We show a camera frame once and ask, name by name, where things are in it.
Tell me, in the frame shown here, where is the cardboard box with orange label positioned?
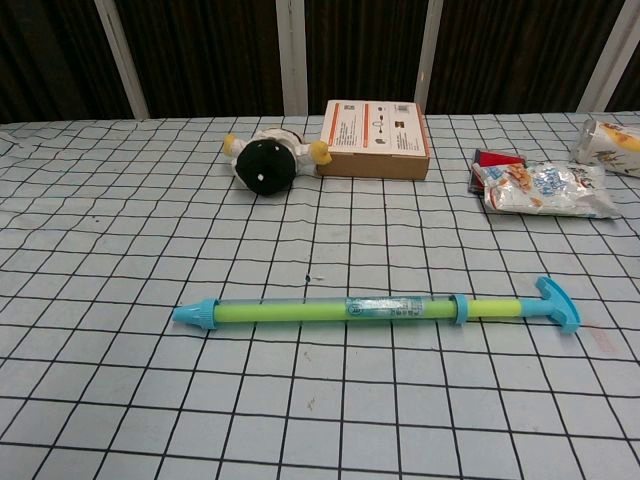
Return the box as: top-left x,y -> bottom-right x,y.
316,99 -> 431,180

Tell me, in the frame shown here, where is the black pleated curtain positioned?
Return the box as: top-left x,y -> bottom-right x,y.
0,0 -> 640,124

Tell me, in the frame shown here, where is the blue green water pump toy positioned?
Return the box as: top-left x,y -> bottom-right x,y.
172,276 -> 584,337

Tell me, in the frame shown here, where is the flat red black packet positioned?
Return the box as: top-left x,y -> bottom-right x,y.
468,148 -> 527,195

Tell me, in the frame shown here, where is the white black checked tablecloth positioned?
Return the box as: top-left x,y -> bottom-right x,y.
0,110 -> 640,480

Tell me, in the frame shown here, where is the white frame post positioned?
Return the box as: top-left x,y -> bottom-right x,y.
94,0 -> 150,120
575,0 -> 636,114
414,0 -> 445,104
275,0 -> 308,117

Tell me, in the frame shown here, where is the clear yellow print snack pack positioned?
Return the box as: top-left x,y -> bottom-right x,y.
571,118 -> 640,179

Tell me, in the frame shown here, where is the black white plush toy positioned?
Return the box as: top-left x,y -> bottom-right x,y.
222,128 -> 334,196

